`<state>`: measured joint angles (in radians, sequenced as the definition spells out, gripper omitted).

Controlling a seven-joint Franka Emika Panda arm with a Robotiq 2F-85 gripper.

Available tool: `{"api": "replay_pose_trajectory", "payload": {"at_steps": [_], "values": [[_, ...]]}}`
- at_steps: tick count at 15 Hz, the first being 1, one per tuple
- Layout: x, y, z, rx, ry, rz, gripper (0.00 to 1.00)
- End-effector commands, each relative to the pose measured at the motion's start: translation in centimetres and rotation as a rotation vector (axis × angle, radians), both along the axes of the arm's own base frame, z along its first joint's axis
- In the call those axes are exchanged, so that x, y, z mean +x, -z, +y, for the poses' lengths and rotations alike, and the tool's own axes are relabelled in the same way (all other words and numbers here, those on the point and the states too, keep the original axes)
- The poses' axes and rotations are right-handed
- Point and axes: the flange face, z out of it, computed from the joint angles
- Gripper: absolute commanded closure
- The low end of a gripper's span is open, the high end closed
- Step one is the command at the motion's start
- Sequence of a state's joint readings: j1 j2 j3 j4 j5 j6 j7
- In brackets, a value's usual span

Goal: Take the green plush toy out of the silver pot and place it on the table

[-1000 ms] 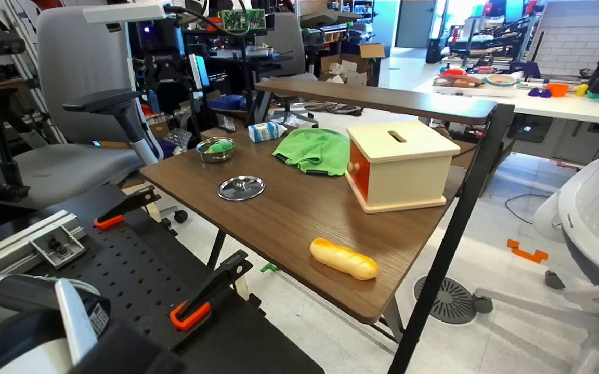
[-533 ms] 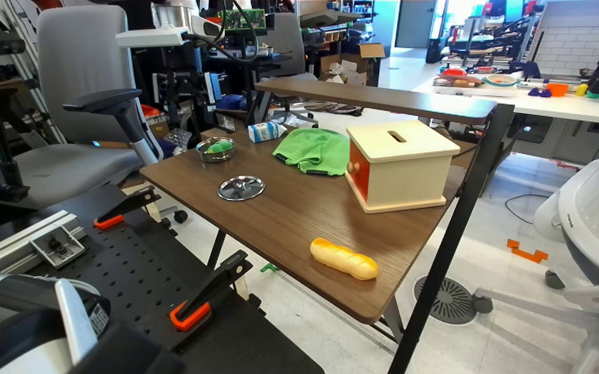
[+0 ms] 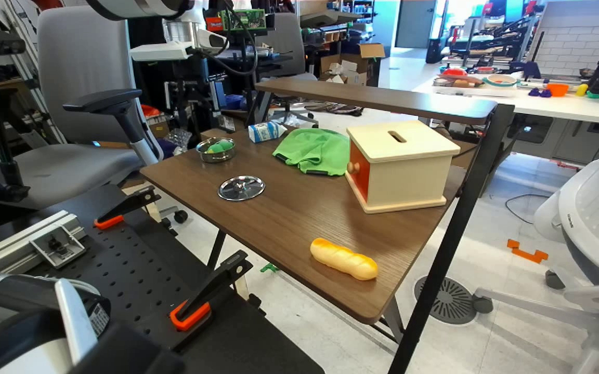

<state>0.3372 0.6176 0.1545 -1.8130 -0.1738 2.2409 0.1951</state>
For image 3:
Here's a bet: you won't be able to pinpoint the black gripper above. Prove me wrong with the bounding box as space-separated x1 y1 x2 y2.
164 61 212 138

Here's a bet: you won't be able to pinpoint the green plush toy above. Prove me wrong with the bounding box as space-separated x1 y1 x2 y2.
205 138 237 156

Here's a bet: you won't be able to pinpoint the silver pot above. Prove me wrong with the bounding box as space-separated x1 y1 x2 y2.
193 135 241 167

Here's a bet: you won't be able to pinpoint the toy bread loaf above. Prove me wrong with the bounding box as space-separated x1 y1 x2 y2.
308 234 380 283

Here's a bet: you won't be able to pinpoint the blue white milk carton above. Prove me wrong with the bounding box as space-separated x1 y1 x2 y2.
246 119 291 146

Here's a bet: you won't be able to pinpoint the small metal bowl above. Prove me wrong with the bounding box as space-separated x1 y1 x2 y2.
217 172 268 205

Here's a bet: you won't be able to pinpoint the gray office chair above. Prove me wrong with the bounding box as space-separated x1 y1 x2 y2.
0 5 167 210

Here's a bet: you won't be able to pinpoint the green cloth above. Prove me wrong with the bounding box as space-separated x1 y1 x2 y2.
271 127 351 179

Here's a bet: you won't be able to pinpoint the black perforated board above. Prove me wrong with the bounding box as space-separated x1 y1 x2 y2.
36 181 326 374

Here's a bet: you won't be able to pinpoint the dark side table black legs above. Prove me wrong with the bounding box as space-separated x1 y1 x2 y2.
257 77 517 374

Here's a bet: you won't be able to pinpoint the wooden box red drawer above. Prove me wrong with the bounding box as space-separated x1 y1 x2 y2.
343 120 463 216

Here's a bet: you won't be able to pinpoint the white black rounded device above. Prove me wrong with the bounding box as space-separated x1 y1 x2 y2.
0 273 118 374

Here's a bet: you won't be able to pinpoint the black round floor grate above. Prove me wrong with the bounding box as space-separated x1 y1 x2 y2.
413 276 496 327

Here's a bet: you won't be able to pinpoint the orange floor marker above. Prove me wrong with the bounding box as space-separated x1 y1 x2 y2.
505 237 551 266

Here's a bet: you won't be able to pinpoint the white table with toys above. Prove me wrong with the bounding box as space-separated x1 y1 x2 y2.
431 65 599 163

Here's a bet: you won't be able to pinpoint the white office chair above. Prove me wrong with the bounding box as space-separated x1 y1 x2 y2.
474 48 599 374

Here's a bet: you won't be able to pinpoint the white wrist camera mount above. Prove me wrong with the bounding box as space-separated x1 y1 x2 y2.
130 28 232 65

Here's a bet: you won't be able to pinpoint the black clamp orange handle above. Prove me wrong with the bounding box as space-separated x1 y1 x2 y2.
92 185 164 233
168 250 255 334

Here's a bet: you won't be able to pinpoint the black table frame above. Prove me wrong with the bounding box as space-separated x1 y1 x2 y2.
205 229 411 345

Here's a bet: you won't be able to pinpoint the gray metal bracket plate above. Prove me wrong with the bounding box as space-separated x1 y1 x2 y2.
30 224 87 269

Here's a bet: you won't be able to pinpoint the aluminium rail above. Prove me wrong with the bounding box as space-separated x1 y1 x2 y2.
0 208 80 275

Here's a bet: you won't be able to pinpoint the black floor cable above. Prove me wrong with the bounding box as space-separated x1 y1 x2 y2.
504 191 548 227

